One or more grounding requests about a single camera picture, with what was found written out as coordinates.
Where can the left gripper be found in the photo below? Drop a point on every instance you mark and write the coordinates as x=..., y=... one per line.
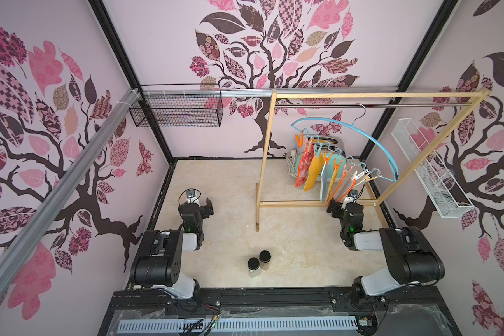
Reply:
x=206, y=209

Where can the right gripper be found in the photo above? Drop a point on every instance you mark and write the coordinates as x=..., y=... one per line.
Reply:
x=336, y=208

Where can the blue clip hanger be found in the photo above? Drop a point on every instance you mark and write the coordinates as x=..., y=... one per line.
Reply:
x=352, y=130

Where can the orange rimmed grey insole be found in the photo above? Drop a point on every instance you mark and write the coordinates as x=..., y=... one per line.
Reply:
x=345, y=181

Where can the grey blue insole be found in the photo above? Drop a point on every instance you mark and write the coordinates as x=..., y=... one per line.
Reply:
x=324, y=180

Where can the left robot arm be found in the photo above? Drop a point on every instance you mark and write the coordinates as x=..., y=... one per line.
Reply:
x=157, y=265

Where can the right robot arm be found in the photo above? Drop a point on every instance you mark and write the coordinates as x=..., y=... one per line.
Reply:
x=410, y=258

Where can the yellow insole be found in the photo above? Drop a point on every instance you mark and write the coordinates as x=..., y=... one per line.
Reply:
x=314, y=171
x=336, y=168

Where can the mint green toaster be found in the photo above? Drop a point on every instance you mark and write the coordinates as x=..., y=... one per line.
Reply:
x=332, y=150

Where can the red orange insole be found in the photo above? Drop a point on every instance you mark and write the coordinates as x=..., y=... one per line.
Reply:
x=304, y=165

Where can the left black lid jar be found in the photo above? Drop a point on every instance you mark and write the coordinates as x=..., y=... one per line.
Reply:
x=254, y=268

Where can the black lid jar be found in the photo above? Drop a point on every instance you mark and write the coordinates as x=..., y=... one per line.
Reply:
x=254, y=268
x=265, y=259

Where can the right black lid jar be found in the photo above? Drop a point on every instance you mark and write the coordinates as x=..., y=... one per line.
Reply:
x=265, y=259

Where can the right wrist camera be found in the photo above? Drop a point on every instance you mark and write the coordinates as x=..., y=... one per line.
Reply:
x=351, y=197

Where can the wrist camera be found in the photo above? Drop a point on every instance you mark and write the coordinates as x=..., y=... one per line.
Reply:
x=351, y=197
x=193, y=196

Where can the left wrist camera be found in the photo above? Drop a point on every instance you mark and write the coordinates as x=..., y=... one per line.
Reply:
x=193, y=196

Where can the white wire basket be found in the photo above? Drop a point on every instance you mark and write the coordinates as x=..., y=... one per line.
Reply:
x=438, y=180

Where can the black wire basket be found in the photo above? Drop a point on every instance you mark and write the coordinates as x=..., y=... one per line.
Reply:
x=179, y=105

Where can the white slotted cable duct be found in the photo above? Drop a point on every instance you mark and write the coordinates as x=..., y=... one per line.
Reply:
x=233, y=325

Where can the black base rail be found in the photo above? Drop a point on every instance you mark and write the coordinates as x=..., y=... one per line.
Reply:
x=407, y=311

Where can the aluminium frame bar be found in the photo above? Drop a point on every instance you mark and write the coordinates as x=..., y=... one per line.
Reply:
x=12, y=260

